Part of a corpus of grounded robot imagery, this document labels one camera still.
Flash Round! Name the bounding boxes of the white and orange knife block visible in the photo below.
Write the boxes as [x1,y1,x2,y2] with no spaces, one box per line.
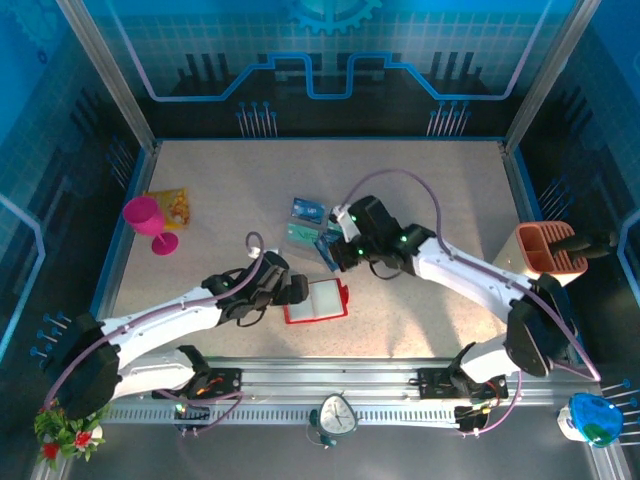
[492,221,590,290]

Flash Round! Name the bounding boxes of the yellow snack packet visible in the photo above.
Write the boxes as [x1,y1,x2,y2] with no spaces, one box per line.
[143,187,192,231]

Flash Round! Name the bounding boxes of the artificial plant with red flowers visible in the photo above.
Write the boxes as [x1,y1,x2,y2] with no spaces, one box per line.
[33,399,109,472]

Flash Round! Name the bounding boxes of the black knife handle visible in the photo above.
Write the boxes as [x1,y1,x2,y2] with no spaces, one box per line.
[549,230,620,266]

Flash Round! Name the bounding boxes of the slotted silver cable duct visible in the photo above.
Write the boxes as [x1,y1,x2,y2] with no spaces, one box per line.
[114,407,461,427]

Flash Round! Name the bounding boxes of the aluminium frame post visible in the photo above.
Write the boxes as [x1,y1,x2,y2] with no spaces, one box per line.
[501,0,603,154]
[55,0,160,154]

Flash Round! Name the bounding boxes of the teal wipes packet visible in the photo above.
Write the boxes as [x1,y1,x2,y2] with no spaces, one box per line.
[286,221,322,247]
[315,230,346,274]

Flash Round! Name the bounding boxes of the red card holder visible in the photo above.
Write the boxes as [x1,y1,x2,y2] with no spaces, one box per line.
[283,278,350,325]

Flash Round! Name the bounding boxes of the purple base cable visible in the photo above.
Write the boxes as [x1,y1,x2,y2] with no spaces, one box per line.
[459,369,524,440]
[172,383,249,437]

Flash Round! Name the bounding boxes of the pink plastic goblet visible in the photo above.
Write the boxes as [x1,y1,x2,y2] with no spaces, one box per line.
[123,195,180,256]

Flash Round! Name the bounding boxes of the blue wipes packet top left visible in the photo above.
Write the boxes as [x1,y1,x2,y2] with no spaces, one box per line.
[291,196,328,225]

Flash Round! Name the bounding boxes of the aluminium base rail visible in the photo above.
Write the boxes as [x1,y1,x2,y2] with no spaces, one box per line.
[207,355,599,407]

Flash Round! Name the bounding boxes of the white triangular alarm clock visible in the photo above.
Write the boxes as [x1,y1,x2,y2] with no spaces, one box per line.
[308,392,360,448]

